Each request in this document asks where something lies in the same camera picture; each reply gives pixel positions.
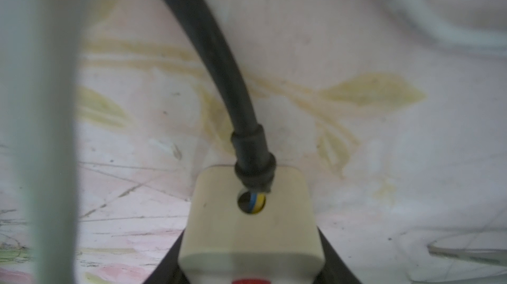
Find white fan cable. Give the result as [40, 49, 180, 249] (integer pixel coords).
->
[0, 0, 104, 284]

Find black power strip cable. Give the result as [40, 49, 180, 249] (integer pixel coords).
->
[136, 0, 277, 194]

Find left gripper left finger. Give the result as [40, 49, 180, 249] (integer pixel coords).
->
[143, 232, 186, 284]

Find cream power strip red sockets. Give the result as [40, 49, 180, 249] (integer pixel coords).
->
[178, 166, 325, 283]

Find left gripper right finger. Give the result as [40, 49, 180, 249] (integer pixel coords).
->
[314, 229, 361, 284]

